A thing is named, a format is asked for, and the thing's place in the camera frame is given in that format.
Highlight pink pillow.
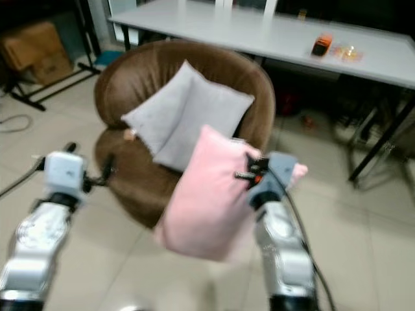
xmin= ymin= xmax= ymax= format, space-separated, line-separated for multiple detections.
xmin=156 ymin=125 xmax=309 ymax=263

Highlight brown round velvet sofa chair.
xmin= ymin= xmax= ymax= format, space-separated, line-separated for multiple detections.
xmin=94 ymin=40 xmax=276 ymax=231

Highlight plain grey pillow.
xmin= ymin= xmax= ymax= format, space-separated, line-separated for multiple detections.
xmin=152 ymin=78 xmax=255 ymax=173

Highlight grey pillow with round patch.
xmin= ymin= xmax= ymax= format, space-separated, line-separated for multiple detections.
xmin=122 ymin=60 xmax=202 ymax=156

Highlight blue floor mat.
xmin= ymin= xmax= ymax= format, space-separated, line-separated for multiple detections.
xmin=93 ymin=51 xmax=121 ymax=66

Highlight black metal rack stand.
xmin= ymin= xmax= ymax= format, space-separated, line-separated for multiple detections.
xmin=10 ymin=0 xmax=106 ymax=111

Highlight cardboard box printed C/NO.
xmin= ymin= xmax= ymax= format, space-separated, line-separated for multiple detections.
xmin=32 ymin=54 xmax=74 ymax=86

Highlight large brown cardboard box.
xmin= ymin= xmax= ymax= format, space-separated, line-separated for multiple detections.
xmin=1 ymin=21 xmax=63 ymax=69

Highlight long white table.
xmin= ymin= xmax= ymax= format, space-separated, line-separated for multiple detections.
xmin=109 ymin=0 xmax=415 ymax=90

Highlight orange and black device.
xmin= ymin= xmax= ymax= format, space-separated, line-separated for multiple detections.
xmin=311 ymin=34 xmax=333 ymax=58

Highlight yellow red snack packet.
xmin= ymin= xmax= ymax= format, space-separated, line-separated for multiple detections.
xmin=331 ymin=44 xmax=363 ymax=64

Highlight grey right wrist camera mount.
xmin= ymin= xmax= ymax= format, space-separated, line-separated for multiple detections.
xmin=248 ymin=152 xmax=298 ymax=208

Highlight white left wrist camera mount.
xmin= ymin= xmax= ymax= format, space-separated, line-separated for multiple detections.
xmin=43 ymin=152 xmax=86 ymax=196

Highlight thin cable on floor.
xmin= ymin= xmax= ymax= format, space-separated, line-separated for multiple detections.
xmin=0 ymin=114 xmax=34 ymax=134

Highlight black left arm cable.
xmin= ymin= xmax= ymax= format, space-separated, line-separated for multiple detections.
xmin=0 ymin=165 xmax=47 ymax=196

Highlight black metal table leg frame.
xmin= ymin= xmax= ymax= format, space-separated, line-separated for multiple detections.
xmin=349 ymin=96 xmax=415 ymax=183

